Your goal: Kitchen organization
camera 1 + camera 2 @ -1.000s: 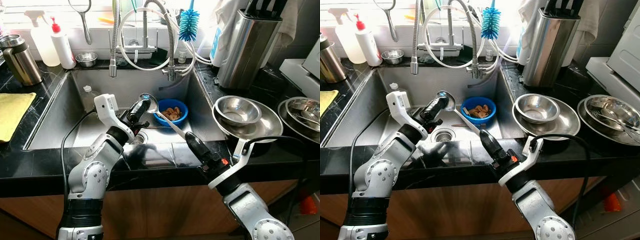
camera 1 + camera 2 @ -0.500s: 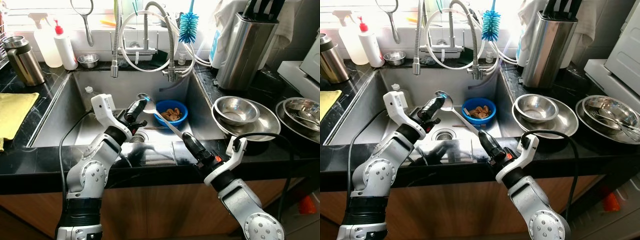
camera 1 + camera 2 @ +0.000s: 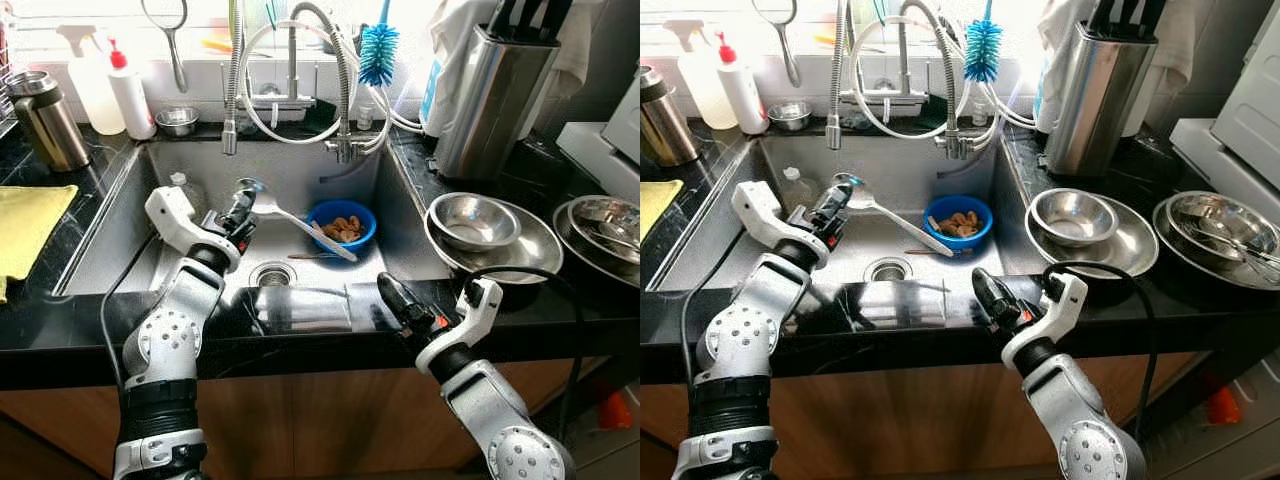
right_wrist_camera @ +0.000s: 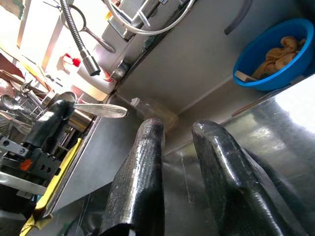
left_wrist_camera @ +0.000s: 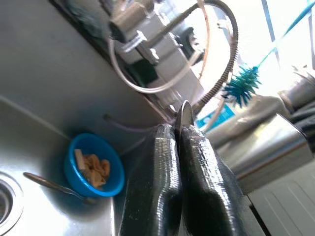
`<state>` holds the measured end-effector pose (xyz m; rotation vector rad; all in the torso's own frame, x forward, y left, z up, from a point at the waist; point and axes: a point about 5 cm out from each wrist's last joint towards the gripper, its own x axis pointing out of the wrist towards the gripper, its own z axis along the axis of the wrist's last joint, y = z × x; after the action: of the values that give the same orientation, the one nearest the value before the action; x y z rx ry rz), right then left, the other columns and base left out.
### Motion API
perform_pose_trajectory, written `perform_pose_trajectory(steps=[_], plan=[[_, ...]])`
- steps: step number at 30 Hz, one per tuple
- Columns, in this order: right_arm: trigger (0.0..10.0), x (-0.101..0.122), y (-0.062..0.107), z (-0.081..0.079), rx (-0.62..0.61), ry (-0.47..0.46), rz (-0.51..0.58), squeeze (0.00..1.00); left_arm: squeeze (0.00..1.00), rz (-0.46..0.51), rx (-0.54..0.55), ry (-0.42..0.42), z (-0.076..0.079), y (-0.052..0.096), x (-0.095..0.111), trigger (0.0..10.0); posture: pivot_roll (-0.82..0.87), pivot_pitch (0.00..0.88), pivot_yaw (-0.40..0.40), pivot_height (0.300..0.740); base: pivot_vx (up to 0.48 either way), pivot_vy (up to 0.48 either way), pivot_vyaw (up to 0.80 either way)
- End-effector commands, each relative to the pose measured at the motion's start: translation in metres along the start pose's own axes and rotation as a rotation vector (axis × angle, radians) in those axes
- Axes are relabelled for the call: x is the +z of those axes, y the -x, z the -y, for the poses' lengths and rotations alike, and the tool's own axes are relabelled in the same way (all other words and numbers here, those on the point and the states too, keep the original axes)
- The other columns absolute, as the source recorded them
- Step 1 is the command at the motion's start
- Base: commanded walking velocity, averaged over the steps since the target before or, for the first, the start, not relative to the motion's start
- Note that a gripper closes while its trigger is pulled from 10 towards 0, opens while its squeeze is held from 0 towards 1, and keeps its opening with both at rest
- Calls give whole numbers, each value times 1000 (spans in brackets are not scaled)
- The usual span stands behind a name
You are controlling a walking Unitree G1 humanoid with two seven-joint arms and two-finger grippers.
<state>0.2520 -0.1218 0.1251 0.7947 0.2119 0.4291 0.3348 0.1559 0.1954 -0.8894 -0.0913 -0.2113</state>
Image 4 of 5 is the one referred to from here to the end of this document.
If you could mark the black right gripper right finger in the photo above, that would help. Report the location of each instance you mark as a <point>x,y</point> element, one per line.
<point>236,191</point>

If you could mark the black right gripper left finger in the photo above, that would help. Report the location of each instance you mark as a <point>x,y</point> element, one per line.
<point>137,186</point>

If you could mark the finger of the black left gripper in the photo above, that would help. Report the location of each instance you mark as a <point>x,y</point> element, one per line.
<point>49,127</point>

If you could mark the steel spoon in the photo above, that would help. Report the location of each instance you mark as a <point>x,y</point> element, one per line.
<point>105,111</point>

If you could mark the large steel plate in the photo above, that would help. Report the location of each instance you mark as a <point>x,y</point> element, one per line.
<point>265,137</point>

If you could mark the yellow cloth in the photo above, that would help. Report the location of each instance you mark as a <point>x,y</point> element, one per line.
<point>61,169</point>

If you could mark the white bottle red cap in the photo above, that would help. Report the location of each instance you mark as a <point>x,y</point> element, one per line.
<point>86,81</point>

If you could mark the dark red board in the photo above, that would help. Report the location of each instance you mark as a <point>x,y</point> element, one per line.
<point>7,66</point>

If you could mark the clear plastic bottle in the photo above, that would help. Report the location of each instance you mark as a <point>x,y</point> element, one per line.
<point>157,110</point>

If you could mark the small steel bowl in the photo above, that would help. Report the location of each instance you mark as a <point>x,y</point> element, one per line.
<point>120,71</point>

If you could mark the blue plastic bowl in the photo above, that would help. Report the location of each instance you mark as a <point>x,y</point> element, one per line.
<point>270,84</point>

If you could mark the beige wooden block piece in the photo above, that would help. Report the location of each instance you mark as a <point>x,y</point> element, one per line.
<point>244,76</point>

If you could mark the orange cloth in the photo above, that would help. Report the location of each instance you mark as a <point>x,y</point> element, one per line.
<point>280,56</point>

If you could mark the clear plastic tube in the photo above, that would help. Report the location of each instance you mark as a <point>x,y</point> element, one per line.
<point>242,17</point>

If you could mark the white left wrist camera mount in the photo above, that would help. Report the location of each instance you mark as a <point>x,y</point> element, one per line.
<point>17,183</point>

